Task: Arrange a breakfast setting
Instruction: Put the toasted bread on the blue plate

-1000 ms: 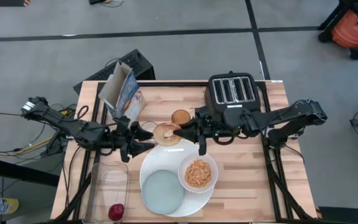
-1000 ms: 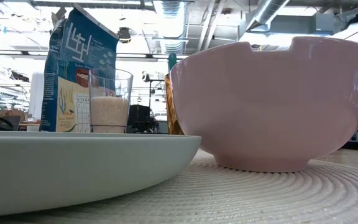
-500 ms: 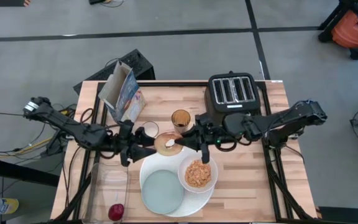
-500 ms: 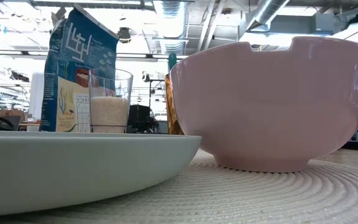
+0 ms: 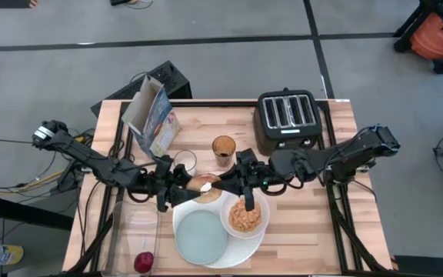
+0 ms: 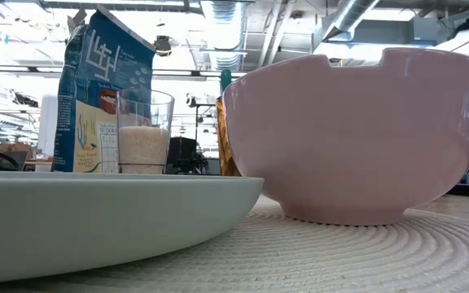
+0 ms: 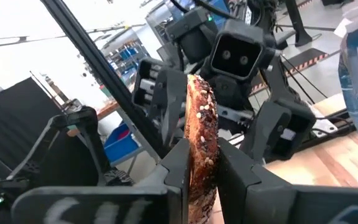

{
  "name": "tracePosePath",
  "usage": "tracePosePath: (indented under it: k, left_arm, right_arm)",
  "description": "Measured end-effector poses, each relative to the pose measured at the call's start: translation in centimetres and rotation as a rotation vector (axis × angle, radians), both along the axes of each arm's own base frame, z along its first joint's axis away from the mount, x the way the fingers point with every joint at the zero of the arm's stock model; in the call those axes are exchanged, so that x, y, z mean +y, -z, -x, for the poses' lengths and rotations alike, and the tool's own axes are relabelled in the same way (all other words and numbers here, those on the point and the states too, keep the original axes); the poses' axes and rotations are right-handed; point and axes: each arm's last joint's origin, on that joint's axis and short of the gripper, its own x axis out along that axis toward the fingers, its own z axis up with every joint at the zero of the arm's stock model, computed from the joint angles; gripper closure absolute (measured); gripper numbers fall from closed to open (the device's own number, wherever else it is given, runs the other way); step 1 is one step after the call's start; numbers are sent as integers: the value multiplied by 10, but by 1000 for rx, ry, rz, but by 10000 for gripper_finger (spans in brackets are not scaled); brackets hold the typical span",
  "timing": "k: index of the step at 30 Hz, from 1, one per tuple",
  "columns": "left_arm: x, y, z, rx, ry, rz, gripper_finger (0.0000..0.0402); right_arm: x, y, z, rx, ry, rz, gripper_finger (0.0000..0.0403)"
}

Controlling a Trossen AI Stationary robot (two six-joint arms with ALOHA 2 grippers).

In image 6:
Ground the pale blue-grey plate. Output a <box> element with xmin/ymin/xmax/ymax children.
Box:
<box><xmin>0</xmin><ymin>170</ymin><xmax>265</xmax><ymax>286</ymax></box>

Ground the pale pink bowl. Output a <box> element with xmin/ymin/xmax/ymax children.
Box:
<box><xmin>221</xmin><ymin>46</ymin><xmax>469</xmax><ymax>228</ymax></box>

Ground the white column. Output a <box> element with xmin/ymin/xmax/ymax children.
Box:
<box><xmin>38</xmin><ymin>94</ymin><xmax>60</xmax><ymax>162</ymax></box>

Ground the clear glass with white filling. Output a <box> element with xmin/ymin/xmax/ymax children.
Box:
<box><xmin>115</xmin><ymin>88</ymin><xmax>176</xmax><ymax>175</ymax></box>

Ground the blue cereal box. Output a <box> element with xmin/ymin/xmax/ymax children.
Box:
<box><xmin>51</xmin><ymin>4</ymin><xmax>157</xmax><ymax>174</ymax></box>

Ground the round white woven placemat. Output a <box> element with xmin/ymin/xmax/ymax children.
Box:
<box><xmin>0</xmin><ymin>194</ymin><xmax>469</xmax><ymax>293</ymax></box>

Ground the black ceiling device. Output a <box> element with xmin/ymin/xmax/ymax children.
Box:
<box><xmin>151</xmin><ymin>34</ymin><xmax>173</xmax><ymax>59</ymax></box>

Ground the smooth silver duct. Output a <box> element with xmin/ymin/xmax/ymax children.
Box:
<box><xmin>321</xmin><ymin>0</ymin><xmax>383</xmax><ymax>40</ymax></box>

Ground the corrugated silver duct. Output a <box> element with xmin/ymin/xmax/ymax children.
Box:
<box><xmin>199</xmin><ymin>0</ymin><xmax>249</xmax><ymax>74</ymax></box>

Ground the cardboard box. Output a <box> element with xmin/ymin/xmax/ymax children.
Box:
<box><xmin>0</xmin><ymin>142</ymin><xmax>33</xmax><ymax>164</ymax></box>

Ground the black machine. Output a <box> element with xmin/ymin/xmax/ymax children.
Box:
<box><xmin>166</xmin><ymin>135</ymin><xmax>210</xmax><ymax>177</ymax></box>

